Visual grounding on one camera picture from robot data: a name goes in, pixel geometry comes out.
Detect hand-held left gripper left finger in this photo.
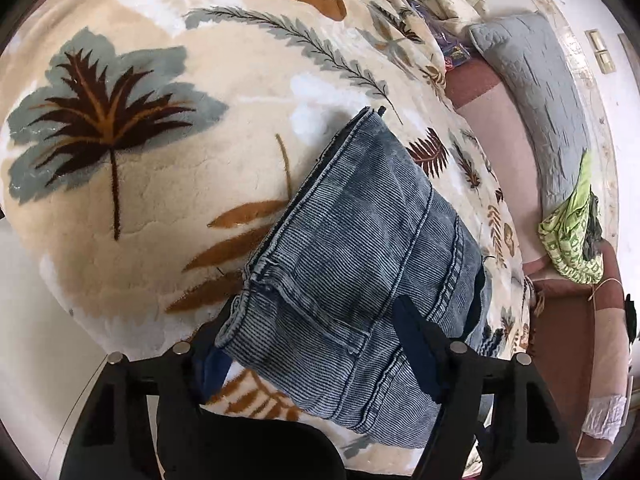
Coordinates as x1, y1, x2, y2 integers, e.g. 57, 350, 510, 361
59, 299, 242, 480

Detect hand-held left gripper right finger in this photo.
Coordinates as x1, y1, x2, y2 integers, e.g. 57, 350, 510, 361
392, 297, 584, 480

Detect blue corduroy denim pants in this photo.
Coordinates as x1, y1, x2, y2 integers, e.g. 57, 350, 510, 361
214, 105, 502, 449

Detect green patterned cloth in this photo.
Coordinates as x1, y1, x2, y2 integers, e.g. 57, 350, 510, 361
537, 149, 607, 284

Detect white plastic wrap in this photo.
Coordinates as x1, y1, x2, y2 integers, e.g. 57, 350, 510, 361
581, 393, 628, 444

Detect cream leaf print blanket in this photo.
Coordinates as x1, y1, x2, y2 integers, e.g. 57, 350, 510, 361
0, 0, 535, 480

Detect dark grey cloth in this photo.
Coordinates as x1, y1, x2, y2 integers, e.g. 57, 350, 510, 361
586, 194, 605, 257

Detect pink and brown bed sheet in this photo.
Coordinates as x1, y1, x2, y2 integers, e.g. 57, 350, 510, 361
444, 54, 628, 463

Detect grey quilted pillow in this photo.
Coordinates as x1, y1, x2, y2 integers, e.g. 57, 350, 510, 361
467, 11, 594, 217

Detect purple packet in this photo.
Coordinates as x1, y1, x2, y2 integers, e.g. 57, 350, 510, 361
431, 19, 475, 69

